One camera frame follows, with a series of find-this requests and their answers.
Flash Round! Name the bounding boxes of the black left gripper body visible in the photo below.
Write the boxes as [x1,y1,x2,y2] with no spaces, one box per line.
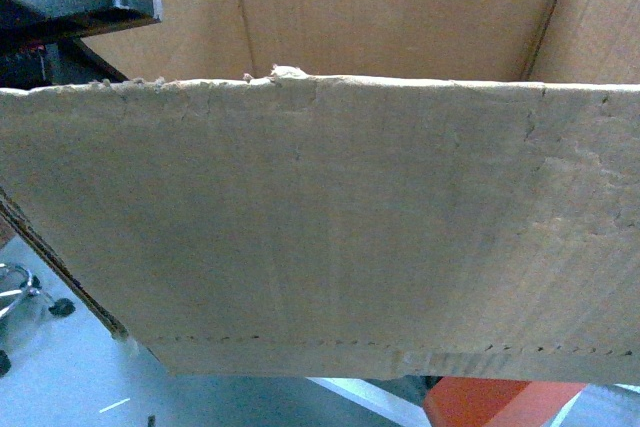
[1,0,162,88]

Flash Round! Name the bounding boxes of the brown cardboard box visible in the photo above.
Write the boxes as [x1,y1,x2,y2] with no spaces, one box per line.
[1,0,639,383]

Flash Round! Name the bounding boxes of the office chair base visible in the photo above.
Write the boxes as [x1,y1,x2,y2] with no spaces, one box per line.
[1,262,76,377]

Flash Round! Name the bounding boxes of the orange floor object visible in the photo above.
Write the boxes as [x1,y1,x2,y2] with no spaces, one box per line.
[423,377,586,426]

